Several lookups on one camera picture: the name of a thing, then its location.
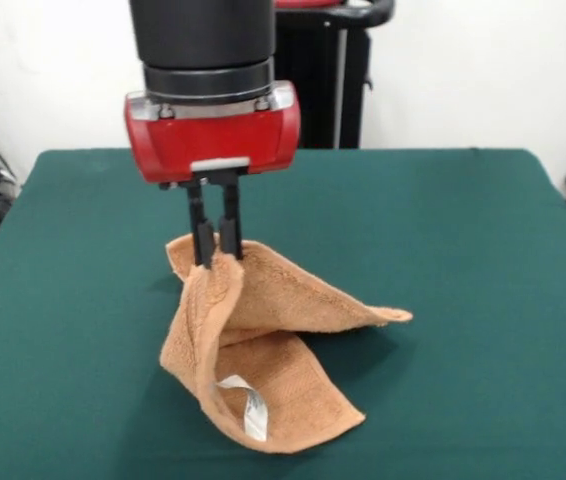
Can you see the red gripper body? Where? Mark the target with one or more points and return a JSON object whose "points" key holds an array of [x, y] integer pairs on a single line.
{"points": [[213, 142]]}

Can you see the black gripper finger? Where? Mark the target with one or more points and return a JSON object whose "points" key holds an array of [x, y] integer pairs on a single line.
{"points": [[204, 240], [230, 235]]}

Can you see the tan terry towel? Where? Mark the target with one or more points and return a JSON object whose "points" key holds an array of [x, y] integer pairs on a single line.
{"points": [[273, 310]]}

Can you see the dark green table cloth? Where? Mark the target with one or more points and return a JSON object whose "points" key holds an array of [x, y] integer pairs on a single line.
{"points": [[463, 300]]}

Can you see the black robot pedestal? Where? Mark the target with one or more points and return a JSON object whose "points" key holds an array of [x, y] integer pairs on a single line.
{"points": [[313, 90]]}

